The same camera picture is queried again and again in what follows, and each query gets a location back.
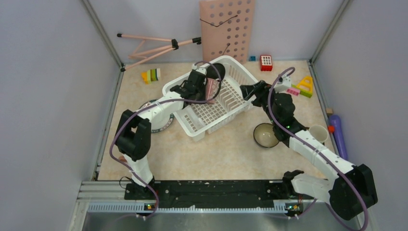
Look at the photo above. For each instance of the pink pegboard panel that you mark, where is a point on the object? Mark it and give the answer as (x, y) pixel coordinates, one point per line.
(226, 27)

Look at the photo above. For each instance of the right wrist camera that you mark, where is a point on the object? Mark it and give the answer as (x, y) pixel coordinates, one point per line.
(283, 84)

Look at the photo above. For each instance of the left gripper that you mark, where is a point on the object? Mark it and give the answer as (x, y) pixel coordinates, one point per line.
(203, 87)

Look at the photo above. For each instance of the white plastic dish rack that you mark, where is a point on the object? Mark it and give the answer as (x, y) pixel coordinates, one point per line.
(198, 119)

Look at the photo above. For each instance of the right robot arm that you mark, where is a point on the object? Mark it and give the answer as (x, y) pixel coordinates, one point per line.
(347, 188)

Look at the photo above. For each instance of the yellow toy triangle block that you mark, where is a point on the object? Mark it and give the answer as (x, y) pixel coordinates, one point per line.
(306, 84)

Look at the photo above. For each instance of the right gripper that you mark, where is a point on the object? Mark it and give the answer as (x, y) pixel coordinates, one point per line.
(260, 90)

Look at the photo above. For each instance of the white plate green rim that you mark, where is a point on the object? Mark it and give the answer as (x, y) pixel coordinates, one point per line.
(162, 123)

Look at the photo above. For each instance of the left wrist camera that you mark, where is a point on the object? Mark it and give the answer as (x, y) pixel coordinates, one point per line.
(199, 68)

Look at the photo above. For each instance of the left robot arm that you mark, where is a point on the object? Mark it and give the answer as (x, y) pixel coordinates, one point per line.
(133, 135)

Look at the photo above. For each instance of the pink mug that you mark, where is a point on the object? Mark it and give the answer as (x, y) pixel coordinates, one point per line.
(212, 87)

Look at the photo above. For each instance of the striped toy block stack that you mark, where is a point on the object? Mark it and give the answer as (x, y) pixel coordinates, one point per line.
(151, 75)

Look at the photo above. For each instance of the purple toy handle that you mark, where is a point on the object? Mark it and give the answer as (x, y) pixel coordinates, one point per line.
(335, 121)

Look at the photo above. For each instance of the small red toy ball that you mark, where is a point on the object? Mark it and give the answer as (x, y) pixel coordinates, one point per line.
(331, 129)

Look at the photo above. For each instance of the red toy block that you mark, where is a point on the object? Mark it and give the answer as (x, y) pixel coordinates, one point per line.
(265, 62)

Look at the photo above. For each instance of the cream cup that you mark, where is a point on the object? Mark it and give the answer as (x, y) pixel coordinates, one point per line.
(320, 133)

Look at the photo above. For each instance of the small wooden cube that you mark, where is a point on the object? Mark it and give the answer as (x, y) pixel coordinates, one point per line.
(329, 111)

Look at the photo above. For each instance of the dark bowl beige inside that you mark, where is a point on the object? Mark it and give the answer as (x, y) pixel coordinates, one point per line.
(264, 135)

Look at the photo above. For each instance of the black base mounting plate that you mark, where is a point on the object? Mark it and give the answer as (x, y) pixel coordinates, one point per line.
(177, 189)

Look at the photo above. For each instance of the green toy brick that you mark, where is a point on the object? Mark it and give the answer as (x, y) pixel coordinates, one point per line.
(303, 92)

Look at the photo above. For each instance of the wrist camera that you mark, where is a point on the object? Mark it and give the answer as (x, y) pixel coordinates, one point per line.
(199, 68)
(283, 84)

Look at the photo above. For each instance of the pink toy brick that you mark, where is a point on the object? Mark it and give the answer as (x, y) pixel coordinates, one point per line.
(293, 91)

